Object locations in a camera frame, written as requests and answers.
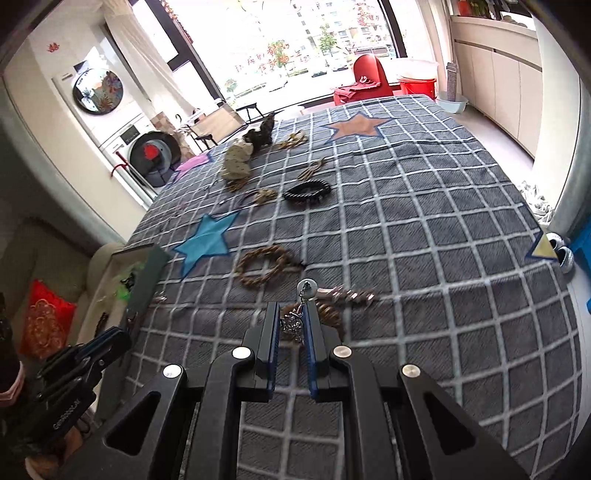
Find red bucket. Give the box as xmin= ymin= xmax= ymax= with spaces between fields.
xmin=394 ymin=59 xmax=439 ymax=97

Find white curtain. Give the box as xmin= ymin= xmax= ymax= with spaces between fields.
xmin=104 ymin=0 xmax=195 ymax=116

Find red cloth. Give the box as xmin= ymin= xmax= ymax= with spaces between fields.
xmin=333 ymin=83 xmax=365 ymax=107

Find green plastic bangle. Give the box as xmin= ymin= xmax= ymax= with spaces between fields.
xmin=115 ymin=263 xmax=140 ymax=301

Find brown beaded bracelet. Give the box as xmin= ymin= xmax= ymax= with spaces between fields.
xmin=235 ymin=244 xmax=296 ymax=289

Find grey shallow cardboard box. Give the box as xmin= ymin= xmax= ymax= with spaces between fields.
xmin=88 ymin=244 xmax=171 ymax=393

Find person's left forearm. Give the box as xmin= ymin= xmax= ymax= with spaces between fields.
xmin=0 ymin=295 xmax=24 ymax=407

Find small black stool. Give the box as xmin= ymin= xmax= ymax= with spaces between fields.
xmin=235 ymin=102 xmax=264 ymax=123

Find silver slippers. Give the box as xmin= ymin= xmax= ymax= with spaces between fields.
xmin=546 ymin=233 xmax=575 ymax=273

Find flower bouquet red vase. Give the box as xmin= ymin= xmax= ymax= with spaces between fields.
xmin=457 ymin=0 xmax=490 ymax=19

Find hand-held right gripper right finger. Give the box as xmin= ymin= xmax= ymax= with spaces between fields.
xmin=302 ymin=302 xmax=527 ymax=480

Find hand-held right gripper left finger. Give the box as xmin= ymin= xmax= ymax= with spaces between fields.
xmin=62 ymin=302 xmax=280 ymax=480

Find gold bangles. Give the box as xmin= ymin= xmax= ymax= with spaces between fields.
xmin=276 ymin=130 xmax=309 ymax=149

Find white low cabinet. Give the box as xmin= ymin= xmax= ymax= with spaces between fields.
xmin=450 ymin=14 xmax=543 ymax=160

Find beige folding chair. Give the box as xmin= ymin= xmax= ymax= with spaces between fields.
xmin=182 ymin=104 xmax=247 ymax=153

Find light blue basin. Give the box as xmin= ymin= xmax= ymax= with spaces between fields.
xmin=436 ymin=90 xmax=469 ymax=114

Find beige sofa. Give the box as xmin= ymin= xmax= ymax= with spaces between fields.
xmin=0 ymin=222 xmax=121 ymax=352

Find grey plaid star blanket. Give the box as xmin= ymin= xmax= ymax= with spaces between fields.
xmin=95 ymin=92 xmax=585 ymax=480

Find silver charm pendant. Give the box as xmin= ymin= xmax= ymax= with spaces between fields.
xmin=281 ymin=278 xmax=319 ymax=344

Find tan knotted hair tie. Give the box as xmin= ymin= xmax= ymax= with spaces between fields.
xmin=298 ymin=157 xmax=328 ymax=182

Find red white mop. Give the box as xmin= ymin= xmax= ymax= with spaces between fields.
xmin=111 ymin=152 xmax=134 ymax=178

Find cream bow scrunchie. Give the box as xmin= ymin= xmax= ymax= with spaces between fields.
xmin=221 ymin=142 xmax=254 ymax=182

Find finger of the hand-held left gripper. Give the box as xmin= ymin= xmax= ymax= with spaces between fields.
xmin=37 ymin=348 xmax=103 ymax=402
xmin=76 ymin=328 xmax=133 ymax=367

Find white mop head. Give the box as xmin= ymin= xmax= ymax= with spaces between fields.
xmin=517 ymin=180 xmax=555 ymax=227

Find white dryer round black door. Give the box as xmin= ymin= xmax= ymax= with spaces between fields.
xmin=51 ymin=55 xmax=139 ymax=139

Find brown bead bracelet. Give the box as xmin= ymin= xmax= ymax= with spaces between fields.
xmin=279 ymin=300 xmax=345 ymax=342

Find large window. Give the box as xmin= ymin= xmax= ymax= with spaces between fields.
xmin=139 ymin=0 xmax=416 ymax=112

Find white washing machine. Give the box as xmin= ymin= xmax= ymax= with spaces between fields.
xmin=99 ymin=113 xmax=183 ymax=195

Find red cushion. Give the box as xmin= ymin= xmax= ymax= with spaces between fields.
xmin=21 ymin=279 xmax=77 ymax=361

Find metal link bracelet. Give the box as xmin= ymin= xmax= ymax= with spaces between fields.
xmin=318 ymin=285 xmax=377 ymax=305

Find red plastic chair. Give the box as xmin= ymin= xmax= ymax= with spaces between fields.
xmin=351 ymin=54 xmax=395 ymax=100

